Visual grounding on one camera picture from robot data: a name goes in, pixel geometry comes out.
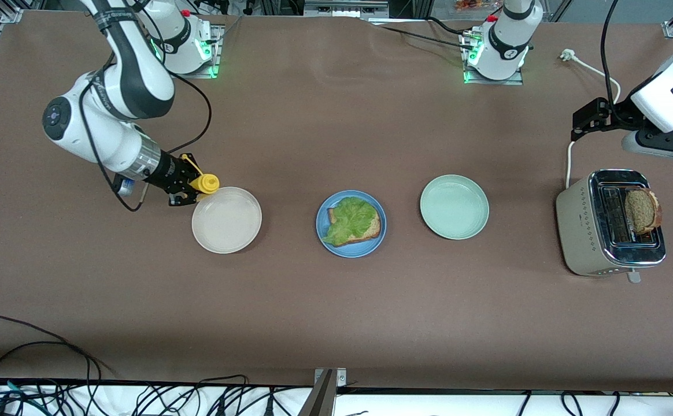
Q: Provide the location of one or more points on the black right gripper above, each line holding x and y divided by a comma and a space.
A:
169, 168

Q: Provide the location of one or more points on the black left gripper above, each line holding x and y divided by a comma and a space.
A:
615, 111

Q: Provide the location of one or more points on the yellow mustard squeeze bottle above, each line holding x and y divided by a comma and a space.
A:
206, 184

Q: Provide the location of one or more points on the brown toast bread slice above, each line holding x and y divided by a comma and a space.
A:
640, 211
376, 228

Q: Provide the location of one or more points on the green lettuce leaf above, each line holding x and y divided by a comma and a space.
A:
351, 219

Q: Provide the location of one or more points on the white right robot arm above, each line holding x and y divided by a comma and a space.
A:
140, 81

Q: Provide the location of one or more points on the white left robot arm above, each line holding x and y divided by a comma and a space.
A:
504, 40

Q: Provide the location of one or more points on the beige round plate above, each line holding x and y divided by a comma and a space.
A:
226, 222

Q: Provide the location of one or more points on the mint green round plate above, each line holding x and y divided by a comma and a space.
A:
454, 207

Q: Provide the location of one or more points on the blue round plate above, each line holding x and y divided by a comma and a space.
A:
348, 251

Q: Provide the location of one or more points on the beige chrome two-slot toaster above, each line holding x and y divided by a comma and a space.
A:
579, 231

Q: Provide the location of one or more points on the orange snack packet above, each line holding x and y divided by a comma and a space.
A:
475, 4

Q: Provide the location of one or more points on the grey power strip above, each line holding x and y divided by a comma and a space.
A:
345, 8

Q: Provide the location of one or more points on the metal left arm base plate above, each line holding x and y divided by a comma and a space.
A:
516, 79

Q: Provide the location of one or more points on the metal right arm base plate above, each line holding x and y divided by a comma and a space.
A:
215, 58

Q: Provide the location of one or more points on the aluminium post with bracket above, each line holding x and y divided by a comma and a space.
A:
322, 398

